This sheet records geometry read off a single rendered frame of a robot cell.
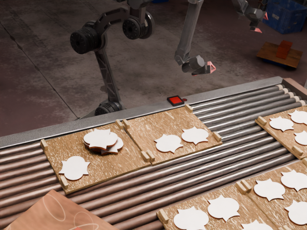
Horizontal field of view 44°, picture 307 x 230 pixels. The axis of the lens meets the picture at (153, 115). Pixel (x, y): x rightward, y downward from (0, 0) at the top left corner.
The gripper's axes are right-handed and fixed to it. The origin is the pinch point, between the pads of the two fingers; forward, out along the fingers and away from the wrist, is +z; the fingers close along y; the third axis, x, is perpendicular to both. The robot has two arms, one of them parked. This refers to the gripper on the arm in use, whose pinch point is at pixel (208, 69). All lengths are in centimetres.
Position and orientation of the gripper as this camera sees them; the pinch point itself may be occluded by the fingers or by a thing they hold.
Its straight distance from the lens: 226.1
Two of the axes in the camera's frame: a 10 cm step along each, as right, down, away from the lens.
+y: 6.6, -0.4, -7.5
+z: 7.5, -0.2, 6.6
